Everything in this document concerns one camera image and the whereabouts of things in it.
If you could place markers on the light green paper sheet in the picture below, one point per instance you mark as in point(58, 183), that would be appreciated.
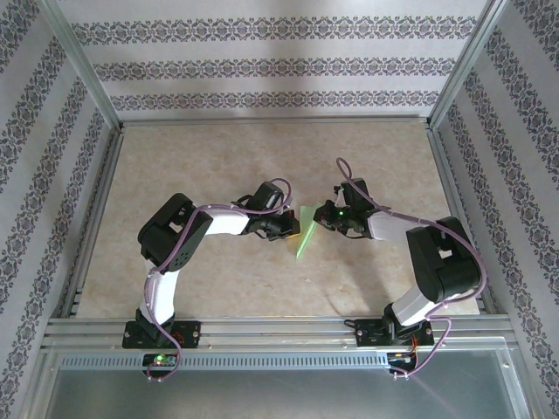
point(307, 233)

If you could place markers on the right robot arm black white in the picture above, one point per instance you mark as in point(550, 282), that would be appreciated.
point(386, 229)

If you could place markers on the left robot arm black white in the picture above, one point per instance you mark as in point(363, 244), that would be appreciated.
point(225, 222)

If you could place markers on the grey metal sheet panel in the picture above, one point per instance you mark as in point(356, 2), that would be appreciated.
point(279, 395)

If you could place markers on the small circuit board green light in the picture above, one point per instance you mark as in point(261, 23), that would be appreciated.
point(160, 360)

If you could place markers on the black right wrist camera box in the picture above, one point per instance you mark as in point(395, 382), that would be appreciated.
point(354, 192)

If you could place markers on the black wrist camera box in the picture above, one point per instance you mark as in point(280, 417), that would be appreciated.
point(268, 196)
point(354, 192)

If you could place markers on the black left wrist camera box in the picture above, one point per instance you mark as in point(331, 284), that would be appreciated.
point(268, 196)

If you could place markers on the aluminium rail under arm bases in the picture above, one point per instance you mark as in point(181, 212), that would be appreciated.
point(279, 332)

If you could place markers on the aluminium rail along patterned wall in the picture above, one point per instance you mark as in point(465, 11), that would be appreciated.
point(275, 120)

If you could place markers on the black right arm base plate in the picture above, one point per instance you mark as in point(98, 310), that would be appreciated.
point(367, 334)

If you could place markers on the aluminium side rail by right arm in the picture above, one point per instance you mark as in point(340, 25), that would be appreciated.
point(463, 209)

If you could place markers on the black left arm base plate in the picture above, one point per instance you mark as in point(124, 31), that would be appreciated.
point(190, 335)

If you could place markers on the aluminium side rail by left arm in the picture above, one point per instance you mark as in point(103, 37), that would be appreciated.
point(94, 222)

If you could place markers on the aluminium corner post by right arm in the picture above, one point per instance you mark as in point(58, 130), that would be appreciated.
point(469, 65)

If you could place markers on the aluminium corner post by left arm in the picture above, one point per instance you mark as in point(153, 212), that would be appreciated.
point(80, 65)

